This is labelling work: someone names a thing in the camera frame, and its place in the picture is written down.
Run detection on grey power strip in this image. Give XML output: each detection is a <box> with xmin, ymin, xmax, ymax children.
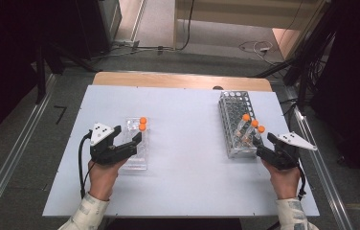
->
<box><xmin>113</xmin><ymin>38</ymin><xmax>141</xmax><ymax>50</ymax></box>

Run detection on white floor cable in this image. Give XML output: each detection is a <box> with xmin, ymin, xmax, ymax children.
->
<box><xmin>237</xmin><ymin>39</ymin><xmax>276</xmax><ymax>59</ymax></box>

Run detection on clear acrylic tube rack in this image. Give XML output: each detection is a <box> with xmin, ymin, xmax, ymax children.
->
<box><xmin>119</xmin><ymin>117</ymin><xmax>150</xmax><ymax>171</ymax></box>

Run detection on black cabinet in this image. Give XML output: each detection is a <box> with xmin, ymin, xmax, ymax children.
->
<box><xmin>75</xmin><ymin>0</ymin><xmax>123</xmax><ymax>60</ymax></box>

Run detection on black hanging cable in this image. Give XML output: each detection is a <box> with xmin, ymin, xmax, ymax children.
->
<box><xmin>175</xmin><ymin>0</ymin><xmax>197</xmax><ymax>53</ymax></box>

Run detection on clear test tube rack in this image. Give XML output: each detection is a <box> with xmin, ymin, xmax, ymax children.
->
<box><xmin>218</xmin><ymin>90</ymin><xmax>265</xmax><ymax>159</ymax></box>

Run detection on beige wooden cabinet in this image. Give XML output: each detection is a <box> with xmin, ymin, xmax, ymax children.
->
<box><xmin>173</xmin><ymin>0</ymin><xmax>326</xmax><ymax>33</ymax></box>

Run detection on person's left hand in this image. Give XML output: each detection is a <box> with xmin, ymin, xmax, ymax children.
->
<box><xmin>87</xmin><ymin>157</ymin><xmax>128</xmax><ymax>202</ymax></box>

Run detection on black curtain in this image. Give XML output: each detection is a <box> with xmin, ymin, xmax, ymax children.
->
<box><xmin>0</xmin><ymin>0</ymin><xmax>43</xmax><ymax>150</ymax></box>
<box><xmin>310</xmin><ymin>0</ymin><xmax>360</xmax><ymax>193</ymax></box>

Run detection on aluminium floor rail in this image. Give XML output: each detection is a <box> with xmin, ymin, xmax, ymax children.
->
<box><xmin>283</xmin><ymin>87</ymin><xmax>356</xmax><ymax>230</ymax></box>
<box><xmin>0</xmin><ymin>74</ymin><xmax>57</xmax><ymax>224</ymax></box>

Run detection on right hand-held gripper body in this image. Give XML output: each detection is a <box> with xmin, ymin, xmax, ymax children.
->
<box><xmin>265</xmin><ymin>131</ymin><xmax>319</xmax><ymax>171</ymax></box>

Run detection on wooden table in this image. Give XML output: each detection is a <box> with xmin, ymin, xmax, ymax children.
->
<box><xmin>92</xmin><ymin>71</ymin><xmax>273</xmax><ymax>93</ymax></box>

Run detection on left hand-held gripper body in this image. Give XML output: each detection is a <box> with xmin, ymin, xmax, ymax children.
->
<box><xmin>89</xmin><ymin>122</ymin><xmax>131</xmax><ymax>166</ymax></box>

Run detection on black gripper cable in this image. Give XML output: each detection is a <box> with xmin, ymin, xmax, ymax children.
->
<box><xmin>297</xmin><ymin>164</ymin><xmax>307</xmax><ymax>201</ymax></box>
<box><xmin>78</xmin><ymin>131</ymin><xmax>95</xmax><ymax>199</ymax></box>

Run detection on person's right hand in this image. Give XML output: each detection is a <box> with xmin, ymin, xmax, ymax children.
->
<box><xmin>261</xmin><ymin>158</ymin><xmax>303</xmax><ymax>201</ymax></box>

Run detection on black metal stand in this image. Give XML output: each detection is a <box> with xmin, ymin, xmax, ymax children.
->
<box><xmin>34</xmin><ymin>41</ymin><xmax>100</xmax><ymax>105</ymax></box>
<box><xmin>254</xmin><ymin>18</ymin><xmax>337</xmax><ymax>112</ymax></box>

